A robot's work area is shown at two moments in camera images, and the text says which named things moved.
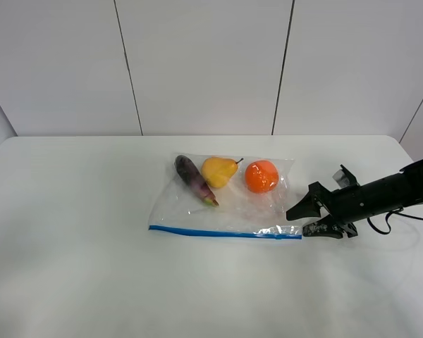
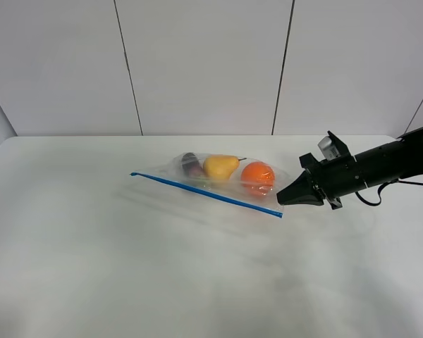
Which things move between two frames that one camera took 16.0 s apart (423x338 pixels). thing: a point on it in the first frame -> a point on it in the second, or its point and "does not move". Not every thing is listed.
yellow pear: [218, 171] does not move
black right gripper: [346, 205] -> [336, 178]
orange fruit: [261, 176] does not move
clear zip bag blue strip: [242, 210] -> [252, 182]
